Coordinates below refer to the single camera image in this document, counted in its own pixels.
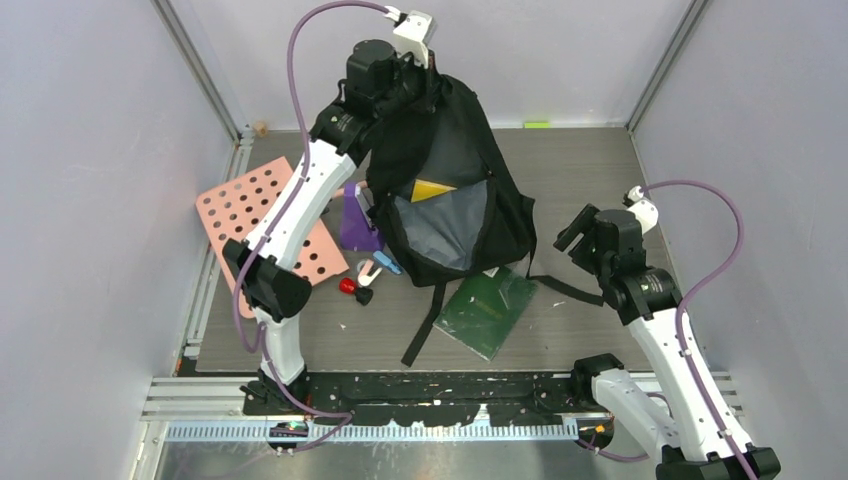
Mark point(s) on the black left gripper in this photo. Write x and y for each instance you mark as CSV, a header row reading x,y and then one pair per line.
x,y
430,81

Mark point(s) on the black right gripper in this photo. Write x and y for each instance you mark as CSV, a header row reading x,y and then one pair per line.
x,y
580,224

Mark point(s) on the black student backpack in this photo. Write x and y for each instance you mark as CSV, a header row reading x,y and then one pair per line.
x,y
485,223

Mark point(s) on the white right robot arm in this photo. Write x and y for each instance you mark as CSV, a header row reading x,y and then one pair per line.
x,y
696,434

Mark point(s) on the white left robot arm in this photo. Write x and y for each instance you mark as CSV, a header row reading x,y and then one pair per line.
x,y
382,79

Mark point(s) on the dark green notebook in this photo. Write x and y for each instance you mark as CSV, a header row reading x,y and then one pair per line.
x,y
485,308

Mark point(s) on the pink folding stand legs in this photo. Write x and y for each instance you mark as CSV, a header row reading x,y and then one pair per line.
x,y
341,192

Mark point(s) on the purple plastic stapler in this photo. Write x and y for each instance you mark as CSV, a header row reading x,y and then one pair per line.
x,y
358,233

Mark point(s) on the small wooden block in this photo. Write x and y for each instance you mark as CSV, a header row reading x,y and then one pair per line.
x,y
260,128

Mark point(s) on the red black stamp toy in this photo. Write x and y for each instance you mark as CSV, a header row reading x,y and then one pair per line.
x,y
363,295

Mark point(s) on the pink perforated stand plate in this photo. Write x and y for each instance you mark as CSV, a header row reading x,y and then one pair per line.
x,y
233,209

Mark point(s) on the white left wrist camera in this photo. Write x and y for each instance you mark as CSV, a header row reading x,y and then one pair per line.
x,y
411,35

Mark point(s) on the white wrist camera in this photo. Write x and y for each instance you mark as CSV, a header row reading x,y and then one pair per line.
x,y
644,210
411,35

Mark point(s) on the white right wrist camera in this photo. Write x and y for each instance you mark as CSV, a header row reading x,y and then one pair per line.
x,y
644,210

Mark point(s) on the aluminium slotted rail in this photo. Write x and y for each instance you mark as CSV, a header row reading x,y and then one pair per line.
x,y
273,431

